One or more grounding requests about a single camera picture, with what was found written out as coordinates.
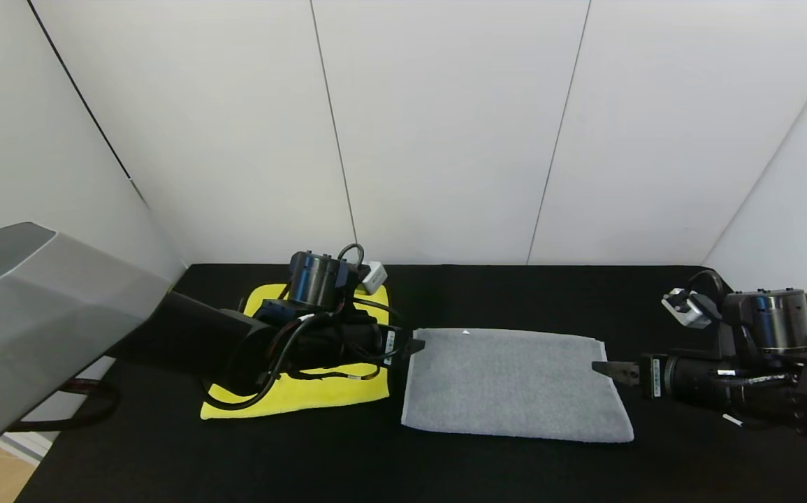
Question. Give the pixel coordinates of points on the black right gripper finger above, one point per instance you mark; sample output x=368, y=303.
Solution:
x=630, y=378
x=623, y=366

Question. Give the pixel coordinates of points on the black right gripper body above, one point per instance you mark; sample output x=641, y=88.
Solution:
x=652, y=377

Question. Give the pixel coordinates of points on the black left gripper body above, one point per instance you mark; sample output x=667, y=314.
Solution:
x=394, y=347

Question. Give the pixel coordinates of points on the yellow microfiber towel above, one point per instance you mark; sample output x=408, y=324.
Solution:
x=333, y=395

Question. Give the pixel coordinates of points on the grey towel with orange marks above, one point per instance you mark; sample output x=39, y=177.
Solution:
x=515, y=384

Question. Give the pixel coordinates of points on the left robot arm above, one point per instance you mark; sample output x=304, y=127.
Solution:
x=61, y=314

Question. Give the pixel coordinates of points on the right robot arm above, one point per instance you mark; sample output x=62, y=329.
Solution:
x=766, y=321

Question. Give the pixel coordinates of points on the white baseboard strip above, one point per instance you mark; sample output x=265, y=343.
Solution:
x=22, y=447

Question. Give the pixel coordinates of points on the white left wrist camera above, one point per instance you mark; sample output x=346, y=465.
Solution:
x=375, y=278

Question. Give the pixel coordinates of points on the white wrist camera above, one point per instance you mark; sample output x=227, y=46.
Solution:
x=686, y=311
x=375, y=278

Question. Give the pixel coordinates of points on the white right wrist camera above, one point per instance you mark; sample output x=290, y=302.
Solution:
x=686, y=311

